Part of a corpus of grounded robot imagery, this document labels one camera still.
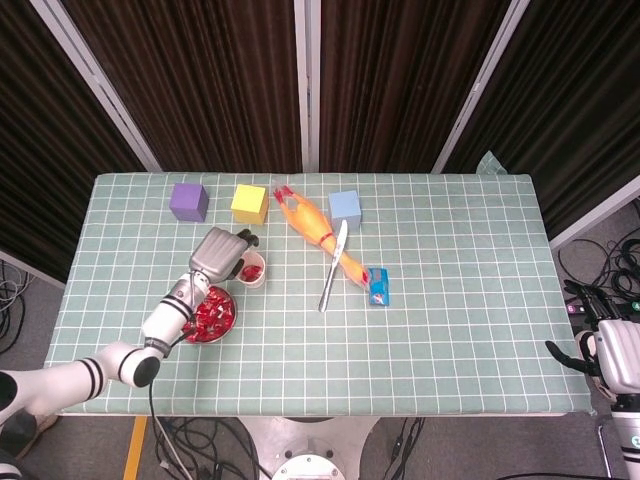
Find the green checked tablecloth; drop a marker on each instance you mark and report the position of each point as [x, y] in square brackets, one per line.
[400, 350]

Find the light blue foam cube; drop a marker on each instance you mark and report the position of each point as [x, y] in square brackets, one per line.
[344, 205]

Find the white partition post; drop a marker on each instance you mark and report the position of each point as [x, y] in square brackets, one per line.
[480, 82]
[300, 50]
[92, 75]

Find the purple foam cube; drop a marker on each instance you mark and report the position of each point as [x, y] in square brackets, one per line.
[187, 202]

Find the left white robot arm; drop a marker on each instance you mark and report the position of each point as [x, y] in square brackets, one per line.
[165, 315]

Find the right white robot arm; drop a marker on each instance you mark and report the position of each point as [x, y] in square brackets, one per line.
[627, 440]

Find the orange rubber chicken toy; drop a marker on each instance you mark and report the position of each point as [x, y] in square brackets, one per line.
[305, 217]

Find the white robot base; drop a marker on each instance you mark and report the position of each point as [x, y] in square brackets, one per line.
[310, 465]

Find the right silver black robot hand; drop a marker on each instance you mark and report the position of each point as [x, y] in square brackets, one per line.
[620, 355]

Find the white partition base rail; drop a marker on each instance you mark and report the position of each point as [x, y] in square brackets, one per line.
[30, 270]
[595, 215]

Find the dark brown pleated curtain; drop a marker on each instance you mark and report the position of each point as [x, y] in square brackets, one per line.
[575, 100]
[40, 150]
[390, 85]
[200, 85]

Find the yellow foam cube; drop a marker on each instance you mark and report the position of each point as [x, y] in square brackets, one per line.
[248, 202]

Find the small blue packet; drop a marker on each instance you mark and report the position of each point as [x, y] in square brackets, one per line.
[380, 290]

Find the round steel plate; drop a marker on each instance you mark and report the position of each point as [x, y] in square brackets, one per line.
[234, 315]

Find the yellow floor tape strip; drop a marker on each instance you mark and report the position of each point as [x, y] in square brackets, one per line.
[135, 450]

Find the white paper cup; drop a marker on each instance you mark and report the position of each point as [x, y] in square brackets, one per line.
[257, 283]

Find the steel butter knife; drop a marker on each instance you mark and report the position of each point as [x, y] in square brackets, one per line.
[330, 280]

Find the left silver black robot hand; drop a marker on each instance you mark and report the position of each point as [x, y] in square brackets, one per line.
[217, 255]

